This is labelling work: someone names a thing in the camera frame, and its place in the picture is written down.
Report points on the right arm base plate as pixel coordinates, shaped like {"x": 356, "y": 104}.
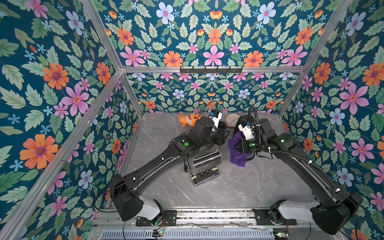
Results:
{"x": 266, "y": 217}

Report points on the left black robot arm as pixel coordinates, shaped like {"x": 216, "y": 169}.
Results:
{"x": 126, "y": 191}

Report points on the black capsule coffee machine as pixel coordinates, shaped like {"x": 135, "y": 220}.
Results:
{"x": 243, "y": 121}

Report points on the round beige coaster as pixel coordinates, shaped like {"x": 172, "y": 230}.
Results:
{"x": 231, "y": 120}

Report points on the black hook rail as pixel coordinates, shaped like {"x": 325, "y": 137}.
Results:
{"x": 209, "y": 70}

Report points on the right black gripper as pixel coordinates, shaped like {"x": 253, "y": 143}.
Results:
{"x": 240, "y": 144}

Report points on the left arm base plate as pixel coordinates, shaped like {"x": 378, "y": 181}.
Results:
{"x": 164, "y": 219}

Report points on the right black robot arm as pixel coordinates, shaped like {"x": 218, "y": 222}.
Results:
{"x": 333, "y": 207}

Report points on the orange plush fish toy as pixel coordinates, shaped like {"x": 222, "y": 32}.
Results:
{"x": 188, "y": 120}

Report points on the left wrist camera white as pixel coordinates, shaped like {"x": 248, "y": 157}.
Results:
{"x": 216, "y": 116}

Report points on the purple cleaning cloth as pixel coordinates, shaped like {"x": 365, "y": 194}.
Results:
{"x": 236, "y": 157}

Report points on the aluminium front rail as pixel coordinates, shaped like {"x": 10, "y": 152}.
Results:
{"x": 201, "y": 217}

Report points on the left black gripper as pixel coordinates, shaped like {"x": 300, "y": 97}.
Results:
{"x": 219, "y": 139}

